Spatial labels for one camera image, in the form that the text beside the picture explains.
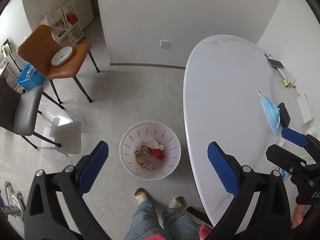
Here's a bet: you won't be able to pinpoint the blue face mask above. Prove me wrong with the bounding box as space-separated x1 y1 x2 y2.
257 91 280 136

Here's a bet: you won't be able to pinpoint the white plastic trash bin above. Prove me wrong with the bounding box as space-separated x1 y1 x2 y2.
119 121 181 180

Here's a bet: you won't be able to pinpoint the person's right hand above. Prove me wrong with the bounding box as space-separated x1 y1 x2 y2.
292 204 305 228

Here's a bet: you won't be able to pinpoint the black spiky foam pad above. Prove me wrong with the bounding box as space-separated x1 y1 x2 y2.
278 102 291 128

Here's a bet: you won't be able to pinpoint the white cardboard box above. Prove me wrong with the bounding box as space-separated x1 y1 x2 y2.
297 93 313 124

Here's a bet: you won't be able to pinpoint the yellow binder clips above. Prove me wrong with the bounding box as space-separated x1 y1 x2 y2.
282 79 296 88

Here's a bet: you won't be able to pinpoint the smartphone on table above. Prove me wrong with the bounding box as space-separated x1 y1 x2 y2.
267 58 285 69

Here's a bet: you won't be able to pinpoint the right beige slipper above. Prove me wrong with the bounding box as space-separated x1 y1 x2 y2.
168 196 184 210

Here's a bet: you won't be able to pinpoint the beige slipper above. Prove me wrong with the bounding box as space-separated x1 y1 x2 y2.
134 187 150 205
168 196 184 210

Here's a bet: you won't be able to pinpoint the left beige slipper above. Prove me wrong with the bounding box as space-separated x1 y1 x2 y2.
134 187 150 205

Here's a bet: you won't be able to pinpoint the blue quilted trousers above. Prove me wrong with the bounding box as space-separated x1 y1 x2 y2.
124 200 201 239

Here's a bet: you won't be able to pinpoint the grey upholstered chair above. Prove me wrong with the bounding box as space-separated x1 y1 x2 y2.
1 77 63 149

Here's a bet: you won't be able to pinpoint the blue plastic basket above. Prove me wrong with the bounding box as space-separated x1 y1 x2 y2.
17 63 46 91

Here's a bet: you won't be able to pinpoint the orange leather chair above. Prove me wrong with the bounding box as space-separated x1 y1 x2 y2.
17 25 100 103

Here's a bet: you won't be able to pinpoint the white storage trolley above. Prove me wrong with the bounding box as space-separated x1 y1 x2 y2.
37 1 85 47

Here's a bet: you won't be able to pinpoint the round white wall clock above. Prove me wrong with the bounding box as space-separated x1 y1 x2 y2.
51 46 74 67

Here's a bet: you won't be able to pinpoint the white wall socket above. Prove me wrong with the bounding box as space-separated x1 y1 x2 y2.
160 40 170 49

